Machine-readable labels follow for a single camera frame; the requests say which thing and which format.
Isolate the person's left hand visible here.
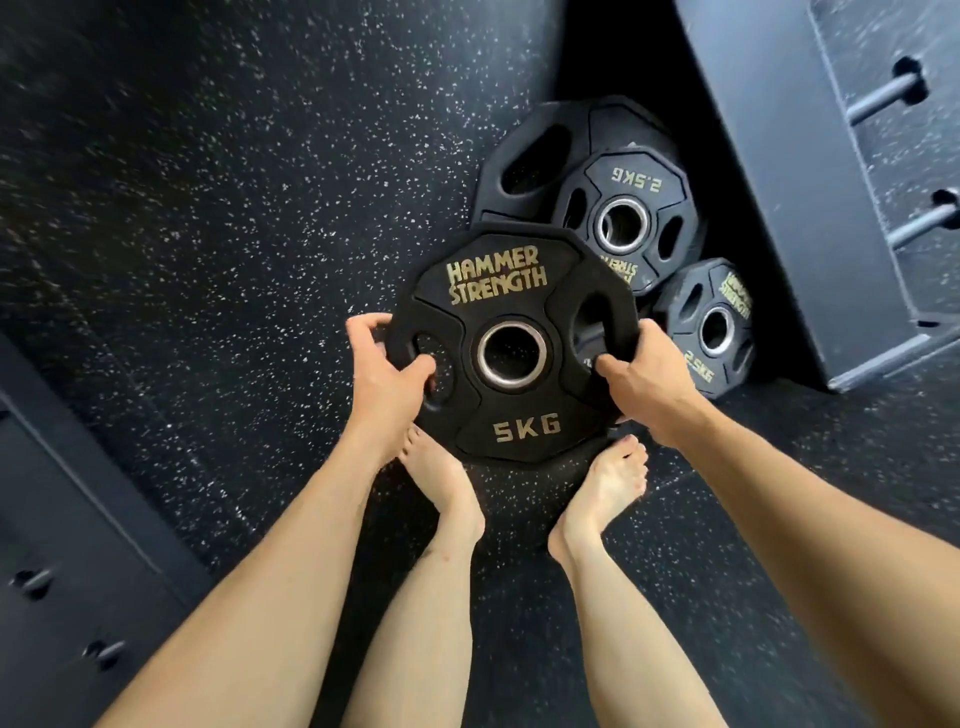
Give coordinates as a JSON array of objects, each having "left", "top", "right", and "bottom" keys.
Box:
[{"left": 341, "top": 312, "right": 438, "bottom": 468}]

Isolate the person's right hand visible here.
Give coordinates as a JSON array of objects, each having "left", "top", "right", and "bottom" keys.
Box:
[{"left": 595, "top": 318, "right": 711, "bottom": 453}]

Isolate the black weight plate gold lettering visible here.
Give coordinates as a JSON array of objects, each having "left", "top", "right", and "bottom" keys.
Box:
[{"left": 384, "top": 221, "right": 641, "bottom": 466}]

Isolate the person's left forearm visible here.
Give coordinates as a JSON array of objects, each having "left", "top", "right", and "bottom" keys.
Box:
[{"left": 96, "top": 433, "right": 400, "bottom": 728}]

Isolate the person's right forearm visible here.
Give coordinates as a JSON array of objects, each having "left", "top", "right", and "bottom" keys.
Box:
[{"left": 666, "top": 406, "right": 960, "bottom": 728}]

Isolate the small black weight plate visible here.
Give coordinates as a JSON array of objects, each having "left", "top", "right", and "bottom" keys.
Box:
[{"left": 649, "top": 257, "right": 759, "bottom": 403}]

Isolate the person's right leg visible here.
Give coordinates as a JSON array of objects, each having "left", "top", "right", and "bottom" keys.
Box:
[{"left": 547, "top": 433, "right": 729, "bottom": 728}]

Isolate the person's leg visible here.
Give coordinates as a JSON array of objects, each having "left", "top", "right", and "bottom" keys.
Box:
[
  {"left": 341, "top": 423, "right": 487, "bottom": 728},
  {"left": 547, "top": 433, "right": 729, "bottom": 728}
]

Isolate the person's left leg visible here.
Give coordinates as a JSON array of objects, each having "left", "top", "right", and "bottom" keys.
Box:
[{"left": 341, "top": 423, "right": 487, "bottom": 728}]

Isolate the medium black weight plate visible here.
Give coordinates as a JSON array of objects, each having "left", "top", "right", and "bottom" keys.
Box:
[{"left": 553, "top": 146, "right": 708, "bottom": 298}]

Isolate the large black weight plate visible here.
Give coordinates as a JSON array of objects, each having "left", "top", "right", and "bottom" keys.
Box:
[{"left": 471, "top": 95, "right": 680, "bottom": 235}]

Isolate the grey rack peg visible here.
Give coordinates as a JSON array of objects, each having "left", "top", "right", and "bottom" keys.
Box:
[
  {"left": 846, "top": 57, "right": 931, "bottom": 129},
  {"left": 10, "top": 568, "right": 56, "bottom": 602},
  {"left": 81, "top": 639, "right": 128, "bottom": 673},
  {"left": 885, "top": 189, "right": 960, "bottom": 252}
]

